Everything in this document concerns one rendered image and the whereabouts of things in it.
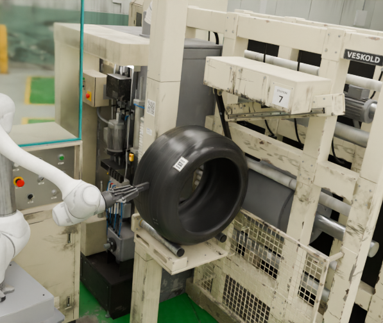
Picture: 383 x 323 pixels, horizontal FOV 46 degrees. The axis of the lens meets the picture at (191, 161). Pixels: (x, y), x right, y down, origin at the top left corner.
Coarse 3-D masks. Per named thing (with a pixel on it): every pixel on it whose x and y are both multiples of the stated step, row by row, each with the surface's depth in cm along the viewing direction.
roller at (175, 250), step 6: (144, 222) 242; (144, 228) 241; (150, 228) 237; (156, 234) 233; (162, 240) 228; (168, 240) 226; (168, 246) 225; (174, 246) 222; (174, 252) 221; (180, 252) 220
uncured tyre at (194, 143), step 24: (168, 144) 211; (192, 144) 206; (216, 144) 211; (144, 168) 212; (168, 168) 203; (192, 168) 204; (216, 168) 252; (240, 168) 224; (144, 192) 211; (168, 192) 202; (216, 192) 253; (240, 192) 232; (144, 216) 219; (168, 216) 206; (192, 216) 251; (216, 216) 245; (192, 240) 222
